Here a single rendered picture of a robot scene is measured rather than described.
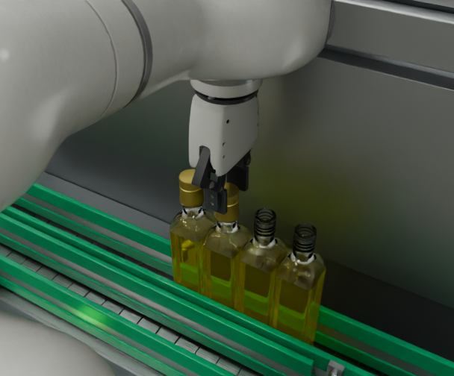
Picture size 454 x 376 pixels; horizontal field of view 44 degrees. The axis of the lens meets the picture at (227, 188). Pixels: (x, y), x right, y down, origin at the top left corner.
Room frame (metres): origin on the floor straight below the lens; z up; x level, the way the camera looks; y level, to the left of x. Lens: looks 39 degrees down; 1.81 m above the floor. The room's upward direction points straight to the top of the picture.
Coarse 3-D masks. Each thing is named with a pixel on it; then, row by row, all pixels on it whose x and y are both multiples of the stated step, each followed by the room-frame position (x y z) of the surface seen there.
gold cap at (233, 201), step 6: (228, 186) 0.59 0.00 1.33; (234, 186) 0.59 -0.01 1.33; (228, 192) 0.57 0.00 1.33; (234, 192) 0.57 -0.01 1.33; (228, 198) 0.56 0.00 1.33; (234, 198) 0.57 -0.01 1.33; (228, 204) 0.56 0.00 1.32; (234, 204) 0.57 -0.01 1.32; (228, 210) 0.56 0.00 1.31; (234, 210) 0.57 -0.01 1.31; (216, 216) 0.57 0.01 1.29; (222, 216) 0.56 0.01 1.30; (228, 216) 0.56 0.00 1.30; (234, 216) 0.57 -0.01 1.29
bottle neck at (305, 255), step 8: (304, 224) 0.53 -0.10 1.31; (296, 232) 0.52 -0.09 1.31; (304, 232) 0.53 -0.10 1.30; (312, 232) 0.52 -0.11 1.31; (296, 240) 0.52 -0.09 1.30; (304, 240) 0.51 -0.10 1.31; (312, 240) 0.51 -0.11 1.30; (296, 248) 0.51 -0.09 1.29; (304, 248) 0.51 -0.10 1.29; (312, 248) 0.51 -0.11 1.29; (296, 256) 0.51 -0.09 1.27; (304, 256) 0.51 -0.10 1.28; (312, 256) 0.52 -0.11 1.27
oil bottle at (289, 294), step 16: (288, 256) 0.53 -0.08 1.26; (320, 256) 0.53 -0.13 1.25; (288, 272) 0.51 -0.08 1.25; (304, 272) 0.50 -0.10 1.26; (320, 272) 0.51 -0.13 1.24; (288, 288) 0.50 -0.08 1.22; (304, 288) 0.49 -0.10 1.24; (320, 288) 0.52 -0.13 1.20; (288, 304) 0.50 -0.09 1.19; (304, 304) 0.49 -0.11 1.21; (272, 320) 0.51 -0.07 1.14; (288, 320) 0.50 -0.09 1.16; (304, 320) 0.49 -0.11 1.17; (304, 336) 0.49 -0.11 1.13
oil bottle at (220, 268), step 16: (240, 224) 0.59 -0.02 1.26; (208, 240) 0.57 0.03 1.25; (224, 240) 0.56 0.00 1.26; (240, 240) 0.56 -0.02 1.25; (208, 256) 0.56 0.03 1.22; (224, 256) 0.55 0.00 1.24; (208, 272) 0.56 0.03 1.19; (224, 272) 0.55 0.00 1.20; (208, 288) 0.56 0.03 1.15; (224, 288) 0.55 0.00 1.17; (224, 304) 0.55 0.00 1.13
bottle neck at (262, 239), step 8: (264, 208) 0.57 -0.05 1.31; (256, 216) 0.55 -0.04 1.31; (264, 216) 0.56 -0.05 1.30; (272, 216) 0.56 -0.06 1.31; (256, 224) 0.54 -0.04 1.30; (264, 224) 0.54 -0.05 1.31; (272, 224) 0.54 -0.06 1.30; (256, 232) 0.54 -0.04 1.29; (264, 232) 0.54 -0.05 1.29; (272, 232) 0.54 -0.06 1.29; (256, 240) 0.54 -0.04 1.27; (264, 240) 0.54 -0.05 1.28; (272, 240) 0.54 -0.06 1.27
